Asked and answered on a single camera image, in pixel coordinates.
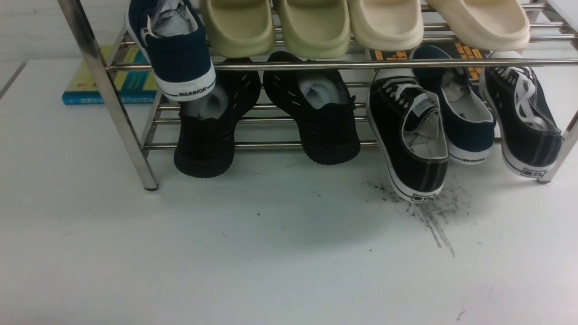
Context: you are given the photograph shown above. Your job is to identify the teal yellow book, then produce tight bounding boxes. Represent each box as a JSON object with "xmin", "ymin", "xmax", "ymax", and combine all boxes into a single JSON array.
[{"xmin": 61, "ymin": 46, "xmax": 158, "ymax": 105}]

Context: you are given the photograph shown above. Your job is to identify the black knit sneaker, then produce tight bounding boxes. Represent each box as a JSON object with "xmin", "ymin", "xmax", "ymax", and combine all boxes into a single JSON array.
[
  {"xmin": 263, "ymin": 69, "xmax": 360, "ymax": 165},
  {"xmin": 174, "ymin": 70, "xmax": 261, "ymax": 178}
]

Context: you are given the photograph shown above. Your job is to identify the cream slipper left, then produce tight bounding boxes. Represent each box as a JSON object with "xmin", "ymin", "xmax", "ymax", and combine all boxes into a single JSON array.
[{"xmin": 347, "ymin": 0, "xmax": 424, "ymax": 51}]

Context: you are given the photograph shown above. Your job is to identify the stainless steel shoe rack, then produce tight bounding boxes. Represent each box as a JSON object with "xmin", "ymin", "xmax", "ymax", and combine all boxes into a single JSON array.
[{"xmin": 58, "ymin": 0, "xmax": 577, "ymax": 191}]

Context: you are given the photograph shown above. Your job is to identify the black canvas sneaker white laces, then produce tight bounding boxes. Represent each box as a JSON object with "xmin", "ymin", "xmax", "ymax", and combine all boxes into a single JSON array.
[{"xmin": 479, "ymin": 66, "xmax": 563, "ymax": 178}]

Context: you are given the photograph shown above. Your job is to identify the cream slipper right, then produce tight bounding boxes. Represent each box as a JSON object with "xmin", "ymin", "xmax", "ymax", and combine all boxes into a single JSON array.
[{"xmin": 427, "ymin": 0, "xmax": 531, "ymax": 51}]

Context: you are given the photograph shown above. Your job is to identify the olive green slipper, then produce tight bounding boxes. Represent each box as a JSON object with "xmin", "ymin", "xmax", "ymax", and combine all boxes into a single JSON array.
[
  {"xmin": 200, "ymin": 0, "xmax": 276, "ymax": 58},
  {"xmin": 272, "ymin": 0, "xmax": 351, "ymax": 59}
]

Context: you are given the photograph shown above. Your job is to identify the olive green slipper right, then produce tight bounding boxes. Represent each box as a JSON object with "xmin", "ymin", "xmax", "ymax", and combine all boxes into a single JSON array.
[{"xmin": 272, "ymin": 0, "xmax": 351, "ymax": 59}]

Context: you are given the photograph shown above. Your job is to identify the cream slipper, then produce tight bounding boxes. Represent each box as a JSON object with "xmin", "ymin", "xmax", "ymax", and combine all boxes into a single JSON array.
[
  {"xmin": 427, "ymin": 0, "xmax": 531, "ymax": 51},
  {"xmin": 347, "ymin": 0, "xmax": 424, "ymax": 51}
]

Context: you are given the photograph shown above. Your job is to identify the navy Warrior sneaker lower shelf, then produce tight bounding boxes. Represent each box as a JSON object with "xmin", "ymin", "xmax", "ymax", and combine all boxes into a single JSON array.
[{"xmin": 413, "ymin": 67, "xmax": 497, "ymax": 165}]

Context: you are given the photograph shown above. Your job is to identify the black canvas sneaker white sole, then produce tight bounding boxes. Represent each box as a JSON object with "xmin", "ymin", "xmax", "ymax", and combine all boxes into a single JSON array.
[{"xmin": 366, "ymin": 69, "xmax": 449, "ymax": 203}]

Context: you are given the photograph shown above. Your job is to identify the black knit sneaker right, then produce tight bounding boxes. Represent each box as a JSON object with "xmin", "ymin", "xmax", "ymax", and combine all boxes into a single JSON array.
[{"xmin": 263, "ymin": 69, "xmax": 360, "ymax": 165}]

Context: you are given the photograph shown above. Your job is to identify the black orange book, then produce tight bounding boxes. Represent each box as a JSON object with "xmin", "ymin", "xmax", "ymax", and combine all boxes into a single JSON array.
[{"xmin": 364, "ymin": 42, "xmax": 490, "ymax": 62}]

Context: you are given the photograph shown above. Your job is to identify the black knit sneaker left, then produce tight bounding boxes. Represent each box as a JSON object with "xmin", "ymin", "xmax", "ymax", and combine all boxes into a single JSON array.
[{"xmin": 174, "ymin": 70, "xmax": 261, "ymax": 178}]

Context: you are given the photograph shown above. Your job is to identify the navy Warrior sneaker upper shelf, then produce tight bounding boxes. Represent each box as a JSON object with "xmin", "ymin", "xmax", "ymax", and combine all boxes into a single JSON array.
[{"xmin": 125, "ymin": 0, "xmax": 216, "ymax": 102}]

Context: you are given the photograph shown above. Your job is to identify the navy warrior sneaker shelf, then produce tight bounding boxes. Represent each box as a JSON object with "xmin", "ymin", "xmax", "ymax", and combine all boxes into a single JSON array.
[
  {"xmin": 413, "ymin": 67, "xmax": 497, "ymax": 165},
  {"xmin": 125, "ymin": 0, "xmax": 216, "ymax": 102}
]

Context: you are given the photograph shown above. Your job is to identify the olive green slipper left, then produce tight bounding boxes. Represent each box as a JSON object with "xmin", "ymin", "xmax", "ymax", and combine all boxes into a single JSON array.
[{"xmin": 200, "ymin": 0, "xmax": 276, "ymax": 58}]

